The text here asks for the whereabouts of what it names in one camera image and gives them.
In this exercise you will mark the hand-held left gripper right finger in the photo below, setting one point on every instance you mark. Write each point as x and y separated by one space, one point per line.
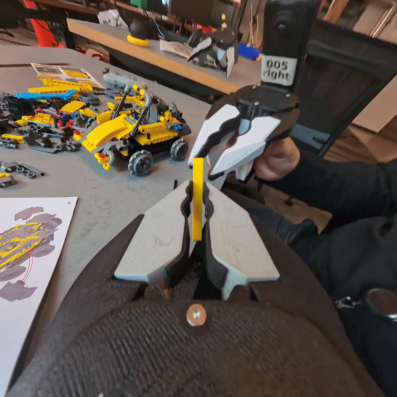
242 245

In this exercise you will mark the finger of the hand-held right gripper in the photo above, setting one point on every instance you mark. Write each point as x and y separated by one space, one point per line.
211 130
248 145

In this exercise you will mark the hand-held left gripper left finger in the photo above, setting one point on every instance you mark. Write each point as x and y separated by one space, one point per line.
152 245

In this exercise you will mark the long yellow brick beam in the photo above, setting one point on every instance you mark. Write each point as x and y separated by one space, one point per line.
198 211

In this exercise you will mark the yellow brick toy car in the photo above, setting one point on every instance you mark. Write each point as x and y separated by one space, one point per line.
124 127

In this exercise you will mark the person's right forearm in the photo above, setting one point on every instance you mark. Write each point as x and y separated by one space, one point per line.
341 186

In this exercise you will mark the grey desk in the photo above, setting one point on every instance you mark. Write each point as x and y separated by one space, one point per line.
102 192

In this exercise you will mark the person's right hand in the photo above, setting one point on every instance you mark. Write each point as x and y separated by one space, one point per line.
279 161

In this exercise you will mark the blue storage bin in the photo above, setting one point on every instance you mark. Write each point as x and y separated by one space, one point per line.
249 52

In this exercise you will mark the idle black grey gripper device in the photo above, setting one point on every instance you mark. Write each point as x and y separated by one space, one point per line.
217 46

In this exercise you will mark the black office chair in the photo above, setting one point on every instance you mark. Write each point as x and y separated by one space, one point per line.
347 86

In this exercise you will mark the paper sheet with drawings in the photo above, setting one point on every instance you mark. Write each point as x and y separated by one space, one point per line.
175 49

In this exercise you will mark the grey brick battery box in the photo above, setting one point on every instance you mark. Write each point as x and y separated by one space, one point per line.
121 80

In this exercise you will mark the wood rimmed grey table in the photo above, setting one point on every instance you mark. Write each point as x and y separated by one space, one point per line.
124 43

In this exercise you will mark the open instruction booklet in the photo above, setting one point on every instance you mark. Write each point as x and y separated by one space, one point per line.
31 294

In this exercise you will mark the bundle of yellow beams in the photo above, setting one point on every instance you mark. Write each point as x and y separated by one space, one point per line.
62 85

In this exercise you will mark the yellow grey sticker sheet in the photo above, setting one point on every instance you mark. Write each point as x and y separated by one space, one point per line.
65 73

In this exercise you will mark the pile of small brick parts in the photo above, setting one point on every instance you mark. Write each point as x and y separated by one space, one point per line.
37 124

